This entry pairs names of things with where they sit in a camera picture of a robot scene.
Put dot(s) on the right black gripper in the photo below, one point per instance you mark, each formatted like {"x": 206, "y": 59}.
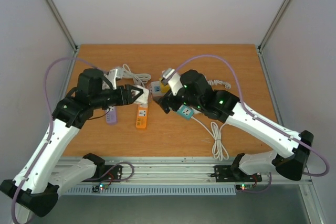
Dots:
{"x": 167, "y": 100}

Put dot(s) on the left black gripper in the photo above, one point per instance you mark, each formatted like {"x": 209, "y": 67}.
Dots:
{"x": 128, "y": 99}

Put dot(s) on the yellow cube socket adapter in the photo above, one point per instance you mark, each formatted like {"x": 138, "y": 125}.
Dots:
{"x": 163, "y": 88}

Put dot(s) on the white cube charger back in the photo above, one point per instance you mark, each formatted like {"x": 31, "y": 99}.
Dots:
{"x": 143, "y": 98}

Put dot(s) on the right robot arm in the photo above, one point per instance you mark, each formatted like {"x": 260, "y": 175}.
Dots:
{"x": 290, "y": 149}

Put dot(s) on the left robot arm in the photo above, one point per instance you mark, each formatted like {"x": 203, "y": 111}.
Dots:
{"x": 35, "y": 187}

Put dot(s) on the white long power strip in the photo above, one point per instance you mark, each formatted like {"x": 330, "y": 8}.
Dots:
{"x": 156, "y": 90}

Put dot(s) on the orange power strip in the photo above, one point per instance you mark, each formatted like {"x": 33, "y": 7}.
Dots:
{"x": 142, "y": 116}

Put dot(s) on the teal power strip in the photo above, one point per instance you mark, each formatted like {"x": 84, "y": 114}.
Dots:
{"x": 185, "y": 112}

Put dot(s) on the purple power strip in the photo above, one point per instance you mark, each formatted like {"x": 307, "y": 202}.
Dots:
{"x": 111, "y": 116}

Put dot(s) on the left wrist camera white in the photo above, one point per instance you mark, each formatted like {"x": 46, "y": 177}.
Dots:
{"x": 113, "y": 76}

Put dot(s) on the aluminium rail frame front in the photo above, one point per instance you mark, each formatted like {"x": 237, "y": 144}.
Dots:
{"x": 172, "y": 170}

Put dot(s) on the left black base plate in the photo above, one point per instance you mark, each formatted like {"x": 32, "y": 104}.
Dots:
{"x": 107, "y": 175}

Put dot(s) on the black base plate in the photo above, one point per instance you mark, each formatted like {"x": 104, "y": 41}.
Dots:
{"x": 224, "y": 173}
{"x": 107, "y": 175}

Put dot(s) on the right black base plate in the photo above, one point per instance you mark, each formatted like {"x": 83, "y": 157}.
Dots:
{"x": 224, "y": 173}

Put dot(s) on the grey slotted cable duct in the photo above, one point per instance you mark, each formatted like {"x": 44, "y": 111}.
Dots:
{"x": 154, "y": 190}

